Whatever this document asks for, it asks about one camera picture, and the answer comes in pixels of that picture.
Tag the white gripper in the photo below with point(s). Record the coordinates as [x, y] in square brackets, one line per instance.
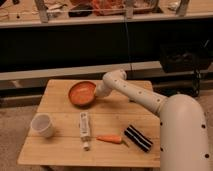
[101, 90]

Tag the black crate on shelf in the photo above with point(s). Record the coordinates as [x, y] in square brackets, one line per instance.
[182, 57]

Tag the orange ceramic bowl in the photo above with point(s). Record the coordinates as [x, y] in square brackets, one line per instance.
[82, 93]

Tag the white plastic cup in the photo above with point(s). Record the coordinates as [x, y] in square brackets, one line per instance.
[42, 124]

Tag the black striped sponge block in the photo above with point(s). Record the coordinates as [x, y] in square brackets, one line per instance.
[138, 138]

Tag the orange carrot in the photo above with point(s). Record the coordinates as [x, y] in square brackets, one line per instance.
[116, 139]

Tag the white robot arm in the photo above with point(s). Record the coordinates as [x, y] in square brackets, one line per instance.
[184, 143]

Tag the white tube with cap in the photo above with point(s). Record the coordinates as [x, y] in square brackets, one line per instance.
[84, 126]

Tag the metal shelf rack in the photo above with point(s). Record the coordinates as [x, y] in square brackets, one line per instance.
[34, 13]

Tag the wooden table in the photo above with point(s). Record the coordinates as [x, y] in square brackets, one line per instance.
[111, 115]

